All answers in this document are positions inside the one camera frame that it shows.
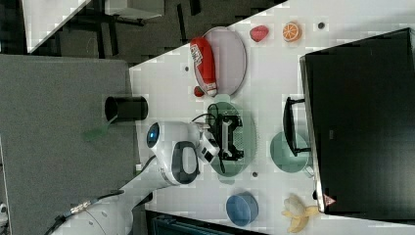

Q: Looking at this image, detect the red toy strawberry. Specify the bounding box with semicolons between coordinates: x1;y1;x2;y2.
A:
250;25;269;42

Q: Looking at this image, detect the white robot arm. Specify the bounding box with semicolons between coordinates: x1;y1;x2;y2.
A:
51;114;243;235

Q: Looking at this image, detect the grey round plate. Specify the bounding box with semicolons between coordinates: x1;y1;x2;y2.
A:
193;27;247;95

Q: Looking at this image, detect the toy orange half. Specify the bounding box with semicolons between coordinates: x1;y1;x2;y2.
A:
282;22;301;42

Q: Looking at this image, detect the peeled toy banana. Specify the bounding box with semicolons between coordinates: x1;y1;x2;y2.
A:
281;194;319;233

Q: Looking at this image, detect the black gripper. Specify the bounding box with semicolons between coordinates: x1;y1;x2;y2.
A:
213;114;244;161

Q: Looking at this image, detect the red ketchup bottle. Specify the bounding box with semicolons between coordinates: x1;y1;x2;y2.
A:
190;37;217;96

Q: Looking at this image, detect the green plastic spatula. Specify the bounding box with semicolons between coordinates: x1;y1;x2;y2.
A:
82;116;117;142

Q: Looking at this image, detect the green plastic strainer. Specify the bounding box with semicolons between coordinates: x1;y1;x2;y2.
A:
206;94;256;185

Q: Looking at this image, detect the black toaster oven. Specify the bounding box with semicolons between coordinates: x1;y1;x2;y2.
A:
283;27;415;224

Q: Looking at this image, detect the green cup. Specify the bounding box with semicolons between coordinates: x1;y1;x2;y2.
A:
270;132;314;178

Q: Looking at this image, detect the black pot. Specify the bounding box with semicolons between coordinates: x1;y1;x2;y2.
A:
104;96;149;122

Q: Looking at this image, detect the blue cup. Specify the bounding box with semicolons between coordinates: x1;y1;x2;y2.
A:
226;191;258;226

